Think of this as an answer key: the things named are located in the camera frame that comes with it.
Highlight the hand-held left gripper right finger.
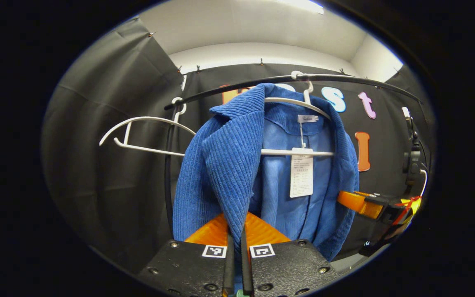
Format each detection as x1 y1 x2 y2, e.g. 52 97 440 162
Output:
240 212 338 297

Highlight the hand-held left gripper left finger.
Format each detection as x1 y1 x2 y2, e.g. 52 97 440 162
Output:
139 212 236 297

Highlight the blue corduroy jacket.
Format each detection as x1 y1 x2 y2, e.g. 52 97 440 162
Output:
173 83 360 289

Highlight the white plastic clothes hanger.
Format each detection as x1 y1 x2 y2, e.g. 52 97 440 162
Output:
99 97 197 157
261 71 335 157

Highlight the black metal clothes rack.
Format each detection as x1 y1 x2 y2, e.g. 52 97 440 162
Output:
163 73 424 231

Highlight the black backdrop cloth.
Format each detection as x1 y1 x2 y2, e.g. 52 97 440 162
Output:
42 16 436 275

